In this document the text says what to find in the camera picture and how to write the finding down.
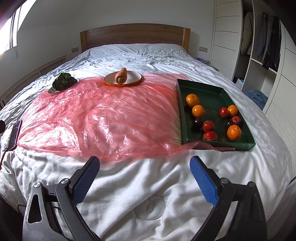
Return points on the dark plum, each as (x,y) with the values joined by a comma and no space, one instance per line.
(197,125)
(229,123)

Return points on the pink plastic sheet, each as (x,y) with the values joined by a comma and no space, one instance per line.
(111,123)

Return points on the window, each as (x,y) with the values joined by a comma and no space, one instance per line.
(10,28)

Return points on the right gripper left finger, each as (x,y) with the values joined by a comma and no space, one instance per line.
(82,180)

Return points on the orange carrot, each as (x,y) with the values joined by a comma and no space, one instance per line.
(121,76)

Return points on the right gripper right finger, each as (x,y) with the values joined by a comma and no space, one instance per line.
(207,180)

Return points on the patterned plate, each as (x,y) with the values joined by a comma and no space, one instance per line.
(61,85)

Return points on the wall socket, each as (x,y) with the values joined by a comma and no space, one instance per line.
(76,49)
(203,49)

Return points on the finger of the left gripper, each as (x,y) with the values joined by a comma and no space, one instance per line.
(2,126)

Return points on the wooden headboard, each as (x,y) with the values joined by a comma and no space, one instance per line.
(143,33)

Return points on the red plum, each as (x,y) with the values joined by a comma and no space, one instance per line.
(236,120)
(223,112)
(208,126)

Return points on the smartphone in red case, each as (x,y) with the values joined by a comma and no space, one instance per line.
(14,136)

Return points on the large orange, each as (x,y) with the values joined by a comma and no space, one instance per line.
(192,100)

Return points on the smooth orange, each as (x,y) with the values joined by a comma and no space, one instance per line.
(198,111)

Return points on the mandarin orange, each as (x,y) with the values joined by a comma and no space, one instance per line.
(234,132)

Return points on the white wardrobe with shelves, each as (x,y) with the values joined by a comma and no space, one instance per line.
(278,86)

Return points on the wall socket right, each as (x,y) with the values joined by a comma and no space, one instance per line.
(203,49)

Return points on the green rectangular tray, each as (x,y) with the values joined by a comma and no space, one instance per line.
(212,98)

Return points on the orange rimmed white dish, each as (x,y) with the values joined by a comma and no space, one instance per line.
(133,78)

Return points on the dark green leafy vegetable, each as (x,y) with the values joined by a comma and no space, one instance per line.
(63,76)

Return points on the blue cloth on floor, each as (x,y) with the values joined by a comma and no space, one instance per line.
(258,97)

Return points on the wall socket left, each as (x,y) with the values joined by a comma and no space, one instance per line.
(76,49)

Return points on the white bed duvet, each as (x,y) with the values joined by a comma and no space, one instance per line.
(149,198)

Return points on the red apple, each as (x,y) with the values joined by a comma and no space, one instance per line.
(210,136)

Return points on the hanging dark clothes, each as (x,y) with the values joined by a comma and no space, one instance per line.
(261,39)

